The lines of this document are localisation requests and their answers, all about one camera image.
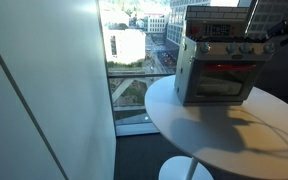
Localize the light blue oven knob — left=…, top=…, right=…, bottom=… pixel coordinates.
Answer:
left=225, top=42, right=237, bottom=55
left=199, top=41, right=211, bottom=54
left=263, top=42, right=275, bottom=55
left=239, top=42, right=251, bottom=55

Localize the red timer knob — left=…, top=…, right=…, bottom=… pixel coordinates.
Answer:
left=189, top=25, right=200, bottom=36

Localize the black stovetop burner grate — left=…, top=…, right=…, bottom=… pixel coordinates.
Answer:
left=242, top=35, right=268, bottom=44

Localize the black ribbed stovetop grill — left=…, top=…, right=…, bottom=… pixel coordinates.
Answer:
left=213, top=35, right=242, bottom=43

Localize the black oven keypad panel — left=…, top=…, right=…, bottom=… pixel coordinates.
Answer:
left=202, top=23, right=232, bottom=37

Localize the grey toy oven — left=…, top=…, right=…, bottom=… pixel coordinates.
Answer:
left=174, top=4, right=275, bottom=107

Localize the glass office building outside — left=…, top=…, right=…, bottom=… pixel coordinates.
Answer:
left=165, top=0, right=212, bottom=48

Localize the white building outside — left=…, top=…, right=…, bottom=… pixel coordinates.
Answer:
left=102, top=28, right=147, bottom=65

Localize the red oven door handle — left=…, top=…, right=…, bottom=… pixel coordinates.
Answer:
left=205, top=64, right=257, bottom=72

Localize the white table pedestal base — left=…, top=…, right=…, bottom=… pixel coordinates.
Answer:
left=158, top=155, right=215, bottom=180

